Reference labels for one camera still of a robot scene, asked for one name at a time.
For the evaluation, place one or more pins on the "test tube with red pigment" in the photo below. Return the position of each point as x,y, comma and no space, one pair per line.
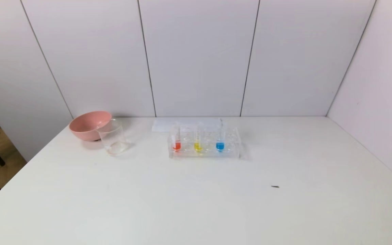
176,146

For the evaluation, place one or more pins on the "test tube with yellow pigment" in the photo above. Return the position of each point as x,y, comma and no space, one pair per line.
198,147

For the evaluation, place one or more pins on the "test tube with blue pigment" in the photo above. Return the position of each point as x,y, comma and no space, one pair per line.
220,146

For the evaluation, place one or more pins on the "clear acrylic test tube rack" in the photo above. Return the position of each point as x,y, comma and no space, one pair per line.
230,143

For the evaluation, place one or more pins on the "clear glass beaker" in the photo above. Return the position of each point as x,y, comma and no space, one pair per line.
112,139

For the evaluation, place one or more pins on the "white paper sheet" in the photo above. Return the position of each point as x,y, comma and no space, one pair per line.
162,125

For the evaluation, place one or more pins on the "pink plastic bowl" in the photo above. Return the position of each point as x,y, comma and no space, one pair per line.
87,126

